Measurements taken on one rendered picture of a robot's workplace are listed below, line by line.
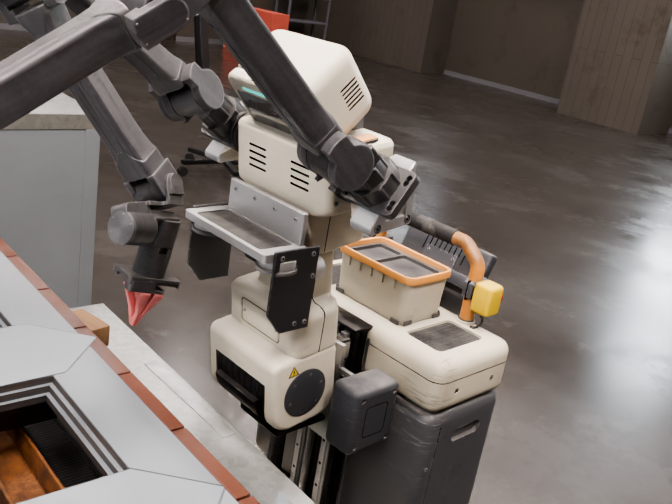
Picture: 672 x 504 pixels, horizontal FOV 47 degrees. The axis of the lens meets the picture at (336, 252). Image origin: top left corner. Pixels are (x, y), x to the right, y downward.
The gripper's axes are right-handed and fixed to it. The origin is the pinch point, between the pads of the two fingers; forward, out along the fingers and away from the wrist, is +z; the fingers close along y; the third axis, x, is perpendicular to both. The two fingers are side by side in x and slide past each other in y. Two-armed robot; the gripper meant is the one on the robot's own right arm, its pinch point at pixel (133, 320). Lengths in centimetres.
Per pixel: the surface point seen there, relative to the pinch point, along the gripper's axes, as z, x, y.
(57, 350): 5.3, -1.9, -13.4
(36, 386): 8.1, -9.1, -18.9
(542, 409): 39, 28, 211
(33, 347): 6.0, 0.5, -16.3
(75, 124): -21, 81, 18
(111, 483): 7.3, -37.1, -19.8
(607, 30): -273, 518, 937
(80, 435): 9.0, -22.4, -17.2
